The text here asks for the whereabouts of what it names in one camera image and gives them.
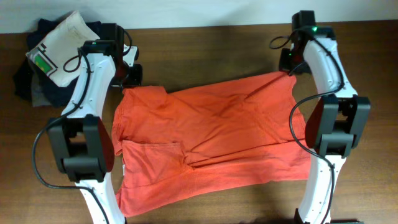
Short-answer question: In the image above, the red orange t-shirt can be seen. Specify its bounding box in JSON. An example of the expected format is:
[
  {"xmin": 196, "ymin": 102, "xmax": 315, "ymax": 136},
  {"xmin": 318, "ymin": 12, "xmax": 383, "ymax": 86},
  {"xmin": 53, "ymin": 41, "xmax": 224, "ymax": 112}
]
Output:
[{"xmin": 112, "ymin": 72, "xmax": 310, "ymax": 217}]

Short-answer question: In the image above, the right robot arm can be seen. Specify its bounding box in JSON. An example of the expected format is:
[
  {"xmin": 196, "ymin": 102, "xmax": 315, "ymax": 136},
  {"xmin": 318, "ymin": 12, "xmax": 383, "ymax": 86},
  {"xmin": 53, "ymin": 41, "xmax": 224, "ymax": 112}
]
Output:
[{"xmin": 279, "ymin": 11, "xmax": 371, "ymax": 224}]

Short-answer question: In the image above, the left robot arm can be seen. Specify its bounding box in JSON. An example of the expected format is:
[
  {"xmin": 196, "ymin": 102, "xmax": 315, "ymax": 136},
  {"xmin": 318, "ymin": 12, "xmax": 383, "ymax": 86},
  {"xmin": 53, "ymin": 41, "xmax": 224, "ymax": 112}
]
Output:
[{"xmin": 41, "ymin": 23, "xmax": 142, "ymax": 223}]

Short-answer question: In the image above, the white folded t-shirt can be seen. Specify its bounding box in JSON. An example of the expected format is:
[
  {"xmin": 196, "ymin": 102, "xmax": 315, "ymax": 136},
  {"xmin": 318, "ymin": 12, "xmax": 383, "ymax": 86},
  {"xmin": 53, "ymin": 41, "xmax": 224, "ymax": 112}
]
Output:
[{"xmin": 26, "ymin": 11, "xmax": 99, "ymax": 87}]

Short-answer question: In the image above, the grey folded garment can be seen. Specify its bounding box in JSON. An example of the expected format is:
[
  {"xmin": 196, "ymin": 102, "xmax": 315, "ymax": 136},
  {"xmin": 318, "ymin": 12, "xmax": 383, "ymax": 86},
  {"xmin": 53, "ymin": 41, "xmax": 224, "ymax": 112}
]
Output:
[{"xmin": 31, "ymin": 74, "xmax": 51, "ymax": 107}]

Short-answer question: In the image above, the right black cable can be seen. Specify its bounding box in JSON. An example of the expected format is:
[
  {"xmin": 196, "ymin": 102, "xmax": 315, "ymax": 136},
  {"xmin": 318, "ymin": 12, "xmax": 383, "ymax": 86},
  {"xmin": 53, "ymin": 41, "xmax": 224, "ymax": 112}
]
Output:
[{"xmin": 269, "ymin": 26, "xmax": 346, "ymax": 224}]

